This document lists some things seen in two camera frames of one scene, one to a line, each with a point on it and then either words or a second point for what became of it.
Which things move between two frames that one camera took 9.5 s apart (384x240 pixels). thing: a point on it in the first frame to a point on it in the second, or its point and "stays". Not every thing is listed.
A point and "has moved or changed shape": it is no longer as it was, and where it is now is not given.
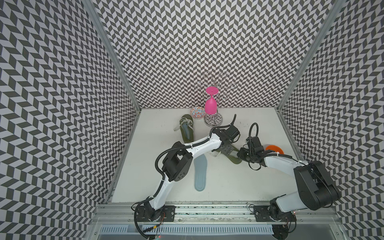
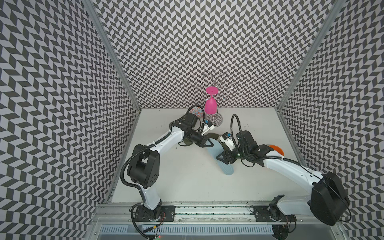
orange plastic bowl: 275,148 stays
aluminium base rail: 121,213 stays
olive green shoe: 233,156 has moved or changed shape
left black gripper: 228,149 to 202,142
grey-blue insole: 200,164 to 214,151
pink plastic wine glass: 211,105 stays
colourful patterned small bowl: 197,112 stays
